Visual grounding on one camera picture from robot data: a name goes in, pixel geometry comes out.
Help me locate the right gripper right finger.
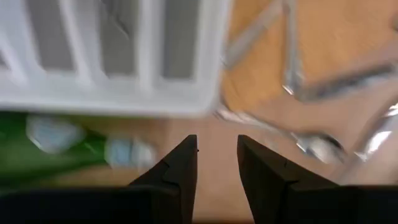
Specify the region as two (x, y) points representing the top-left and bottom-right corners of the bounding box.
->
(238, 134), (340, 224)

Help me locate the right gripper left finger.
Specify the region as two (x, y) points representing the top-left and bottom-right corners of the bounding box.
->
(129, 134), (199, 224)

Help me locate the silver spoon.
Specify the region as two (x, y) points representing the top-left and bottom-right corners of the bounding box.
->
(213, 108), (346, 164)
(222, 6), (282, 68)

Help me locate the white cutlery organizer tray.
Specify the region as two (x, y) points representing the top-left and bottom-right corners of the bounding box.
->
(0, 0), (233, 118)

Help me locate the silver table knife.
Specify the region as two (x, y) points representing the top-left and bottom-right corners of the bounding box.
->
(294, 60), (398, 103)
(338, 93), (398, 186)

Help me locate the silver fork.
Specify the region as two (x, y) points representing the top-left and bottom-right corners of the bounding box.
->
(281, 0), (301, 96)

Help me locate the green glass water bottle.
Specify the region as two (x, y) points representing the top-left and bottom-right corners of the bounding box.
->
(0, 111), (158, 191)

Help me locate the orange cloth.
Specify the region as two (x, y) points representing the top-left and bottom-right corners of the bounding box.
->
(219, 0), (398, 103)

